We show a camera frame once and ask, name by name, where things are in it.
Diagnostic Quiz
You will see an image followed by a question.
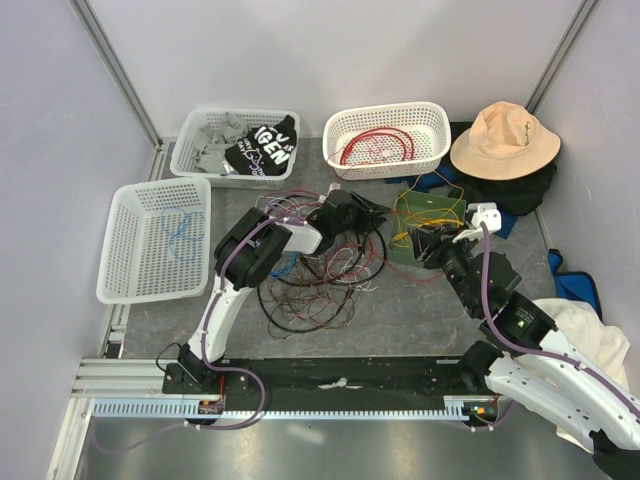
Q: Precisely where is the white cloth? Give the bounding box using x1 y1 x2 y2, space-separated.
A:
537 298 631 446

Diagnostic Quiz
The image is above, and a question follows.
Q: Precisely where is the black garment under hat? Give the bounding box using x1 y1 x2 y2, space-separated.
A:
439 154 558 216

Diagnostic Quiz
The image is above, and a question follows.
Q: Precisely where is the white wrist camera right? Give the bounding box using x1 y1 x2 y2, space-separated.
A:
453 202 502 243

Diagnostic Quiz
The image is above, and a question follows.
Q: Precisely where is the red wire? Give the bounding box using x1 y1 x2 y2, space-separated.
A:
269 188 454 291

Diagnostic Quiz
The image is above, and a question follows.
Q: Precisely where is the slotted cable duct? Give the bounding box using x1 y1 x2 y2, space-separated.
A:
92 397 501 421

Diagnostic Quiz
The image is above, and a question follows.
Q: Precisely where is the white rectangular basket back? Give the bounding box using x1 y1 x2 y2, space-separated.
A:
170 107 300 190

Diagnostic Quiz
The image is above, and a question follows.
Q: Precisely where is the white rectangular basket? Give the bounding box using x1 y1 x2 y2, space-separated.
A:
170 107 300 190
96 177 211 305

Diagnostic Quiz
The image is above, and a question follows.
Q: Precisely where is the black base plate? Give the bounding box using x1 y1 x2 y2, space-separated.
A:
162 356 493 410

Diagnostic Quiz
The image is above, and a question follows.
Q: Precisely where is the white wire in pile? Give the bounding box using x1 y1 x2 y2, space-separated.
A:
252 192 376 294

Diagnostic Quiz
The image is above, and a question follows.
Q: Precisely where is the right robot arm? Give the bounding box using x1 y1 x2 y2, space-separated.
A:
408 226 639 479

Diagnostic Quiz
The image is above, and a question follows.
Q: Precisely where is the red cable in basket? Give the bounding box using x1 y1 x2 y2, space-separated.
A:
339 126 416 166

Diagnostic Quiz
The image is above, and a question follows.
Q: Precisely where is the aluminium corner post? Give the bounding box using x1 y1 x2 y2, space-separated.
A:
525 0 601 114
69 0 162 148

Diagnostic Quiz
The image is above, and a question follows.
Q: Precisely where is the yellow ethernet cable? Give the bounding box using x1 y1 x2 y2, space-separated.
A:
389 219 466 254

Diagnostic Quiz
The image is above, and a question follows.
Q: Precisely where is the brown wire in pile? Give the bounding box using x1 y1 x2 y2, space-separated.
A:
257 249 361 341

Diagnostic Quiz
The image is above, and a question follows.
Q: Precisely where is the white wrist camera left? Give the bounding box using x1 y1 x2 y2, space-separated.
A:
327 182 341 195

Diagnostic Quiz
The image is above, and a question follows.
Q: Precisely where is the blue cloth at wall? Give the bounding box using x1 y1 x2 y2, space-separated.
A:
547 248 603 320

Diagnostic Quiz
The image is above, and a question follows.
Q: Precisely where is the blue cable in basket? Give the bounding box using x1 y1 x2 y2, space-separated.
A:
160 205 207 264

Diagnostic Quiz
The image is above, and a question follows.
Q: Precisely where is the white oval perforated basket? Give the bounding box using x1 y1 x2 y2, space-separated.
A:
323 101 452 180

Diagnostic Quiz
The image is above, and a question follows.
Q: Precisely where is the white rectangular basket left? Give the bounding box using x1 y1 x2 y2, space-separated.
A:
96 177 211 305

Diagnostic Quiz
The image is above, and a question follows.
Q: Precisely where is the grey cloth in basket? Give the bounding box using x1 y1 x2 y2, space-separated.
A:
192 112 249 175

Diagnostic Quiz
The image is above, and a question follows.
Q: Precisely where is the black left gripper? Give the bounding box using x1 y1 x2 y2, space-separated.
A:
333 192 389 236

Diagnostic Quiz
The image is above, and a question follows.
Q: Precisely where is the black printed t-shirt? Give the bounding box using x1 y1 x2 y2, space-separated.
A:
226 115 298 177

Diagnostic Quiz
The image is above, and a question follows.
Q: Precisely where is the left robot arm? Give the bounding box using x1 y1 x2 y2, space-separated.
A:
177 189 391 393

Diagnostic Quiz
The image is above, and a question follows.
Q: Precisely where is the aluminium corner post left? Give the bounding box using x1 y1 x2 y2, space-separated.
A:
69 0 162 148

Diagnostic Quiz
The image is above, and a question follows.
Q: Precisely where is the beige bucket hat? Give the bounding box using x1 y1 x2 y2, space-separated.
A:
450 101 561 181

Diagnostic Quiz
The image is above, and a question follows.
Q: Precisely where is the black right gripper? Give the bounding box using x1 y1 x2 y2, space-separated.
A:
405 222 480 315

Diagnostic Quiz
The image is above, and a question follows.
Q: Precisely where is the green rectangular tray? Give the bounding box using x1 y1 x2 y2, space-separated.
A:
387 189 466 268

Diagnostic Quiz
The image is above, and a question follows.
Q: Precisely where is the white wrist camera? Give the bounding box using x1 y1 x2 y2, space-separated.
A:
327 182 341 195
453 202 502 243

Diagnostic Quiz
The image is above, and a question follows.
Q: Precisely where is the aluminium corner post right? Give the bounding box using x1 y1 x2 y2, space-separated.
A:
525 0 601 114

